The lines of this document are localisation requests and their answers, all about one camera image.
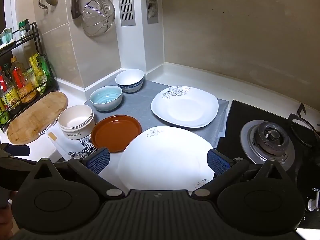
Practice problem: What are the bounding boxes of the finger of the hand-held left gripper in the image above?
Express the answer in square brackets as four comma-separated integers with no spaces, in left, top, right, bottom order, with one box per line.
[0,143,31,157]

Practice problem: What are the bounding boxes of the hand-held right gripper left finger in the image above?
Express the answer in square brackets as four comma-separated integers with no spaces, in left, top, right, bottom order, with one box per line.
[25,147,126,202]

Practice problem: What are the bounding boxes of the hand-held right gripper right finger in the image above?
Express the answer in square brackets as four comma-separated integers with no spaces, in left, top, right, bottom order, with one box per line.
[191,149,296,202]

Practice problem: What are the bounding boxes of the large white square plate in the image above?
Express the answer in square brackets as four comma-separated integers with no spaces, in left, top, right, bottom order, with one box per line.
[117,126,216,193]

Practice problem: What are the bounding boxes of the white bowl blue pattern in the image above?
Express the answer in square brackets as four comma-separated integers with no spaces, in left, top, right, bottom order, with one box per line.
[115,69,145,93]

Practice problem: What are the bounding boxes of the black white patterned cloth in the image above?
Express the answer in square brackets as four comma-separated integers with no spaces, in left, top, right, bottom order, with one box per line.
[49,136,100,161]

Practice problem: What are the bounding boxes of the brown round plate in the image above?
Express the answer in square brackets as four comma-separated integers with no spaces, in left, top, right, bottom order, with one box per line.
[91,115,142,154]

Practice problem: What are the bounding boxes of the wooden cutting board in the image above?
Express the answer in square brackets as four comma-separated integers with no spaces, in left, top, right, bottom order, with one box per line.
[7,91,69,145]

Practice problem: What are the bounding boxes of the cream pot with print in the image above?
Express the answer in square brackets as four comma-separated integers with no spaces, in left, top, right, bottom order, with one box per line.
[58,104,96,141]

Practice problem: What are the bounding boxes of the black glass gas stove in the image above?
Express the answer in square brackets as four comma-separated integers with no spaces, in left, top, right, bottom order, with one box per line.
[216,100,320,230]

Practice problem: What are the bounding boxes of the sauce bottle red cap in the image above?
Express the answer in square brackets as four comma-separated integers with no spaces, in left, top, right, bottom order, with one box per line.
[0,66,21,112]

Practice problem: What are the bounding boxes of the gas burner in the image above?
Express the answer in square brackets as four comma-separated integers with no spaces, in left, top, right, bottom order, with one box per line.
[240,120,297,172]

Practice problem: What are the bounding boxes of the white plate grey flower print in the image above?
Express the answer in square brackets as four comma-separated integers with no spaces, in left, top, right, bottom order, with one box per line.
[150,85,219,128]

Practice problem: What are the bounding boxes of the light blue ribbed bowl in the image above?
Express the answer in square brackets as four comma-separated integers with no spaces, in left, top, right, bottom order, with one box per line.
[89,85,123,112]

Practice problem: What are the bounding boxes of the oil bottle red label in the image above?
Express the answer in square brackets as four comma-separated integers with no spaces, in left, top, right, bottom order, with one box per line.
[10,56,37,105]

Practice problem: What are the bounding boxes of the grey counter mat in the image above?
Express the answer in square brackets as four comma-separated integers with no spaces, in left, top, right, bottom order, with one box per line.
[82,79,229,145]

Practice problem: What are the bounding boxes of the yellow green seasoning packets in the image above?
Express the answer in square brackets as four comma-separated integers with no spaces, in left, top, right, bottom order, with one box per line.
[28,52,48,95]

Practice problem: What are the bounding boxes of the black pan support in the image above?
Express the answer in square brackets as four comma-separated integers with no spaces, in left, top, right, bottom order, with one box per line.
[287,103,320,148]

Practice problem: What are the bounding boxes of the stove knob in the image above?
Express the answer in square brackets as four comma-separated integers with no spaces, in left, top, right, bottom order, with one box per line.
[307,197,320,212]

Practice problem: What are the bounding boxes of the green capped spice jar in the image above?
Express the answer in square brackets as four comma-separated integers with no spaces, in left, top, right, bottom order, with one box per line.
[18,19,31,42]

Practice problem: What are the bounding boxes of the kitchen cleaver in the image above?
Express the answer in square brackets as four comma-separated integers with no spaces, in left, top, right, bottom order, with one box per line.
[71,0,91,20]

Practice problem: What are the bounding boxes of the wide grey vent grille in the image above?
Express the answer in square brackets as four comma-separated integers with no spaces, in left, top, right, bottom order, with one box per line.
[117,0,136,27]

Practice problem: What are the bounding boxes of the narrow grey vent grille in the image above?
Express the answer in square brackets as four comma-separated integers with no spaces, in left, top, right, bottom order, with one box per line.
[146,0,159,25]

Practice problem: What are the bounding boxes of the black wire spice rack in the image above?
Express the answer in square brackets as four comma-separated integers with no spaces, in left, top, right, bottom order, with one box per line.
[0,22,60,133]

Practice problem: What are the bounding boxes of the metal wire strainer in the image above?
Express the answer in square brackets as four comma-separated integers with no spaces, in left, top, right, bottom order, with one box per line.
[81,0,116,37]

